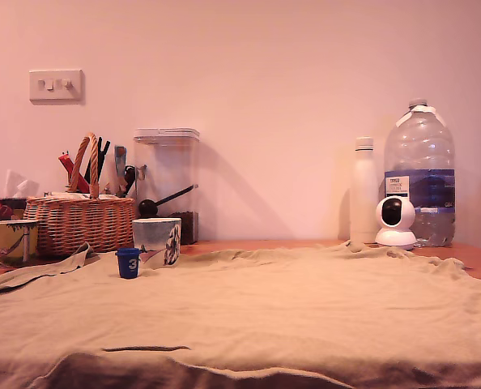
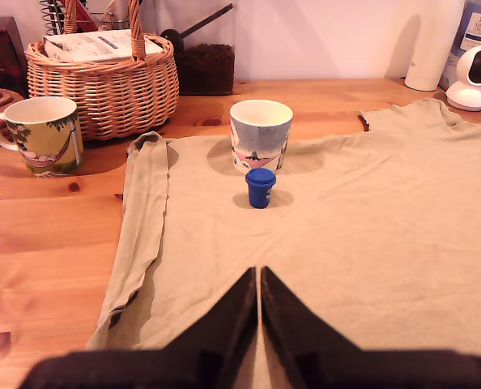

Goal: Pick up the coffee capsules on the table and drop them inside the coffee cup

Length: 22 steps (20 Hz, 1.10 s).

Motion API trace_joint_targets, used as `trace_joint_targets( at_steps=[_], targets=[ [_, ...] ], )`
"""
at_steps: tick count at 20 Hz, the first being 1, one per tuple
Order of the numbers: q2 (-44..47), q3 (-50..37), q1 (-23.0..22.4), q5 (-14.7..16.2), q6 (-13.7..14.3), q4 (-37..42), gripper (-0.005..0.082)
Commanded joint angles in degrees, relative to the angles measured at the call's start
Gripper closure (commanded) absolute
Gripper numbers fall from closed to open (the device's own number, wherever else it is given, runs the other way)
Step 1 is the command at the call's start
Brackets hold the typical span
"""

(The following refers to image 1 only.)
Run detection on blue coffee capsule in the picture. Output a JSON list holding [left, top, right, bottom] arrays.
[[115, 247, 142, 280]]

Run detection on black coffee scoop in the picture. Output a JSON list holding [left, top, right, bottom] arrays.
[[138, 184, 199, 219]]

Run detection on white cup with landscape print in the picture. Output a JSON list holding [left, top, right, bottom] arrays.
[[132, 217, 183, 269]]

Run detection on clear plastic storage container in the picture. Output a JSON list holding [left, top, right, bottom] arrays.
[[133, 127, 201, 246]]

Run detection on beige cloth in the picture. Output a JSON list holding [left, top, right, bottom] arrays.
[[0, 240, 481, 389]]

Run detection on white metal bottle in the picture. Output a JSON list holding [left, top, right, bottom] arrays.
[[348, 136, 380, 244]]

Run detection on black kitchen tongs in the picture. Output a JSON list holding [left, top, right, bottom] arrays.
[[83, 136, 112, 184]]

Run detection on white printed box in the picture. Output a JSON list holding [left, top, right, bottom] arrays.
[[41, 190, 120, 200]]

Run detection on red kitchen tool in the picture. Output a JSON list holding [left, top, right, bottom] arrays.
[[57, 152, 91, 194]]

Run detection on large clear water bottle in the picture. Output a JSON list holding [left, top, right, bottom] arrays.
[[383, 97, 457, 248]]

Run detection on red patterned tissue box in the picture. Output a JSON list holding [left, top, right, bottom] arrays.
[[0, 197, 29, 223]]

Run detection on yellow patterned mug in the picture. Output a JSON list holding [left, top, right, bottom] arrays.
[[0, 220, 40, 268]]

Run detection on black handled utensil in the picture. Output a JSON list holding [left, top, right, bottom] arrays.
[[121, 164, 149, 196]]

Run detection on blue handled kitchen tool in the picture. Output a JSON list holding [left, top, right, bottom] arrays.
[[114, 145, 128, 179]]

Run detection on small white round camera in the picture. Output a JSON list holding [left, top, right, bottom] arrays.
[[374, 196, 418, 251]]

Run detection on wicker basket with handle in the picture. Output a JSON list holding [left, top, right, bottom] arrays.
[[23, 132, 137, 257]]

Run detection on white wall light switch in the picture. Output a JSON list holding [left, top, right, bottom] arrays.
[[28, 69, 84, 105]]

